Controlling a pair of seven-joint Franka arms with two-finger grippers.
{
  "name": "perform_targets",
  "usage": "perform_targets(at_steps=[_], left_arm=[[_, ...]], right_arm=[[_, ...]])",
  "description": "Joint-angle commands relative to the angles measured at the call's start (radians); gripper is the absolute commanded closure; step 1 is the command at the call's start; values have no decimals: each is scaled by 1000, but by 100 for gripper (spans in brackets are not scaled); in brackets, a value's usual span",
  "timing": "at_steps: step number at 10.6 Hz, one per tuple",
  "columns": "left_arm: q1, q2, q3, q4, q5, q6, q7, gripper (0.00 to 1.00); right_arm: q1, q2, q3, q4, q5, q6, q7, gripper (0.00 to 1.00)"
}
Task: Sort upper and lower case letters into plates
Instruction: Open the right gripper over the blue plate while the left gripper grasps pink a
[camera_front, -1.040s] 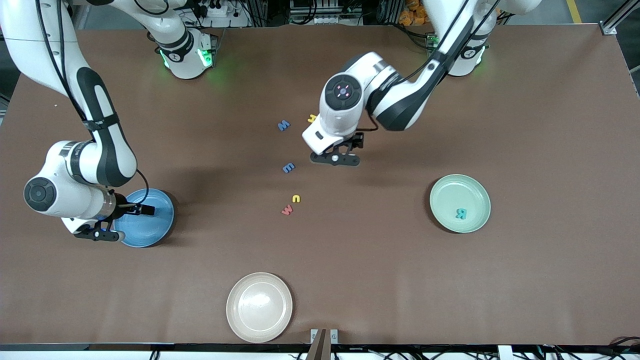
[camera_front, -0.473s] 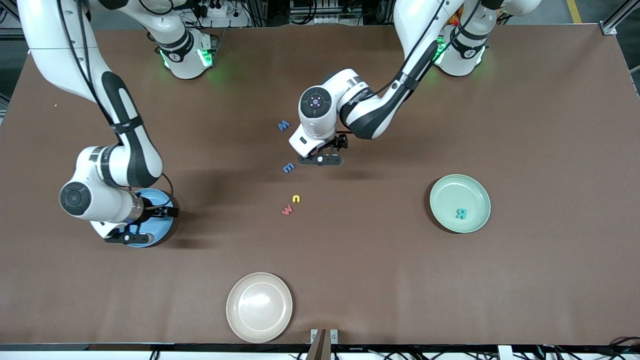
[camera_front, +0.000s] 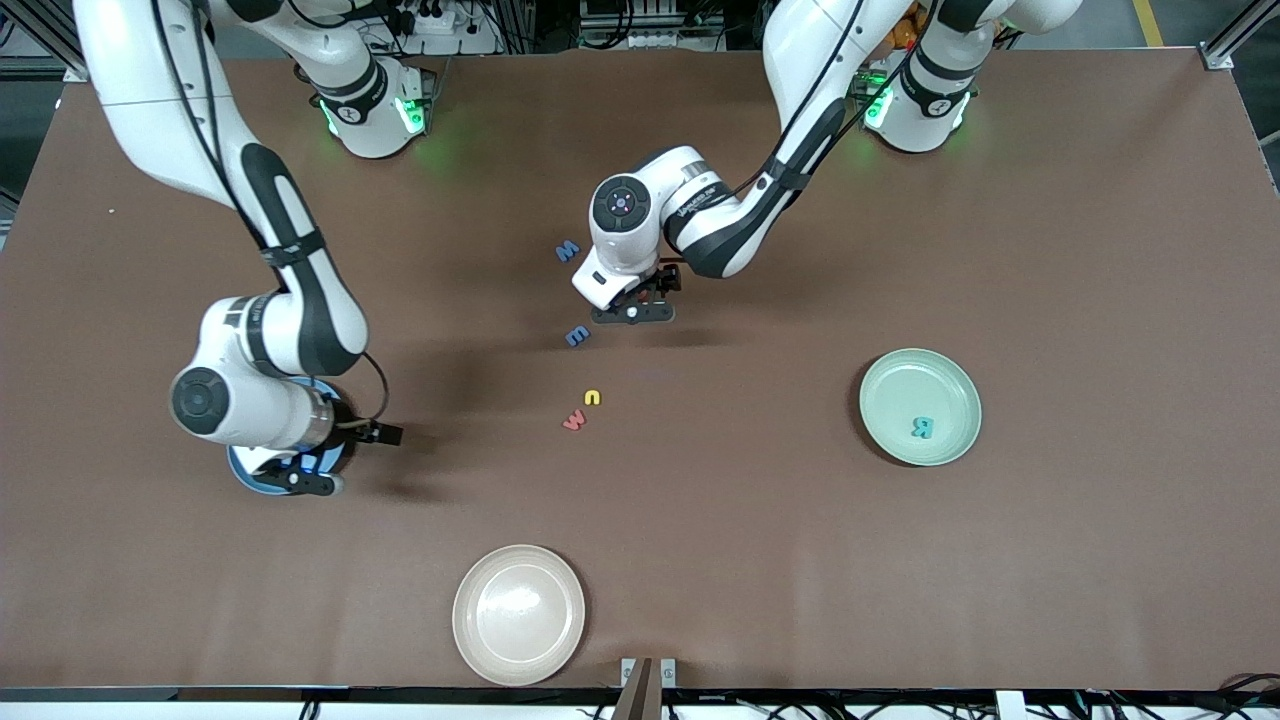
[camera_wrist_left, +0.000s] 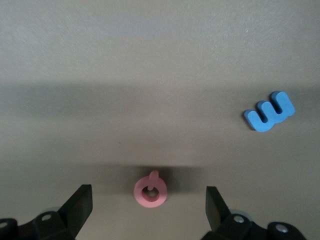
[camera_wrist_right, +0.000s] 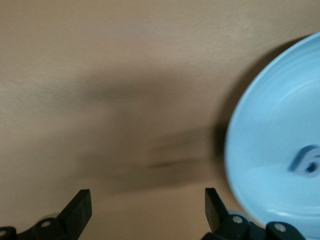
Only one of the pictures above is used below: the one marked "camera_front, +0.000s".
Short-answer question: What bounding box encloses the blue plate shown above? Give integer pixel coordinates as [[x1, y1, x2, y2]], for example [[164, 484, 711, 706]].
[[228, 376, 353, 498]]

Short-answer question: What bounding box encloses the beige plate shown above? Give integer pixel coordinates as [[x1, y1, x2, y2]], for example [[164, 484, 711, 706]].
[[452, 544, 587, 687]]

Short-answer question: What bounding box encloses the pale green plate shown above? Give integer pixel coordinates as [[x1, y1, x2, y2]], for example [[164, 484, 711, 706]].
[[858, 347, 983, 468]]

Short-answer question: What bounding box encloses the dark electronics rack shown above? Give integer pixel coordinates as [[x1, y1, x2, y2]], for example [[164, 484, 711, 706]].
[[578, 0, 723, 51]]

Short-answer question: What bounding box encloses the white power strip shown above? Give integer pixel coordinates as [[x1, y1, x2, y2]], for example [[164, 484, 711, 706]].
[[385, 0, 501, 56]]

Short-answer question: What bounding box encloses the orange packets pile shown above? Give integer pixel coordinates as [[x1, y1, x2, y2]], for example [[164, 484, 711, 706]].
[[880, 0, 926, 51]]

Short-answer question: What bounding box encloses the metal mount bracket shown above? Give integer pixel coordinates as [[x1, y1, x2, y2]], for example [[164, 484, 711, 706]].
[[612, 657, 678, 720]]

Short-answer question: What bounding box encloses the aluminium frame post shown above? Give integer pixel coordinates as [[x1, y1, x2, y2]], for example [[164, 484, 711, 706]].
[[1200, 0, 1280, 71], [0, 0, 106, 83]]

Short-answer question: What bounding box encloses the black looped floor cable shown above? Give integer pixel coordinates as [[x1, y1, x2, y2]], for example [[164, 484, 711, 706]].
[[1215, 674, 1280, 703]]

